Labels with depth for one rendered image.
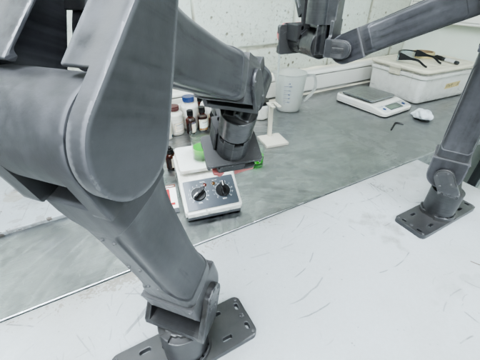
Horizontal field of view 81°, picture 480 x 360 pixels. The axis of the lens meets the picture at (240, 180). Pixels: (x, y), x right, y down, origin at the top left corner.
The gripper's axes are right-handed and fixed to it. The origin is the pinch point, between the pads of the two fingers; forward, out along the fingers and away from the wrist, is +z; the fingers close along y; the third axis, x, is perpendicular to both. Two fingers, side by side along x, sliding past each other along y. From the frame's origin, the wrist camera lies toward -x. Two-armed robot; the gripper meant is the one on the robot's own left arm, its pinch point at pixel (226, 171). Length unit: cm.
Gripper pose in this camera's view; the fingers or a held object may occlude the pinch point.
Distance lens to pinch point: 59.0
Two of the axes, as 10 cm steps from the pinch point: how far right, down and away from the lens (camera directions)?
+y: -9.6, 1.7, -2.3
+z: -1.4, 4.3, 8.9
